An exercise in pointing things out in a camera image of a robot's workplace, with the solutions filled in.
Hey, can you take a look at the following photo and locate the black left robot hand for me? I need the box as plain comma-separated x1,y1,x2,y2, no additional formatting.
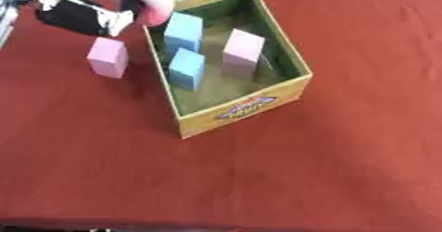
35,0,147,38

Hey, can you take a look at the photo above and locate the tan cardboard box green inside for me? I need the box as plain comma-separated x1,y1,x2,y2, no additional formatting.
141,0,315,140

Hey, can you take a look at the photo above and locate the pink rectangular block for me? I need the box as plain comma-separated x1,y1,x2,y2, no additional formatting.
221,28,268,79
84,37,131,80

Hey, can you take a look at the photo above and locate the tall light blue block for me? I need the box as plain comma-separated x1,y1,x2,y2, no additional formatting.
162,11,206,55

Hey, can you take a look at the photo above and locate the small light blue block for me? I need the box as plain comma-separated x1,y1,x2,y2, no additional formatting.
167,46,207,92

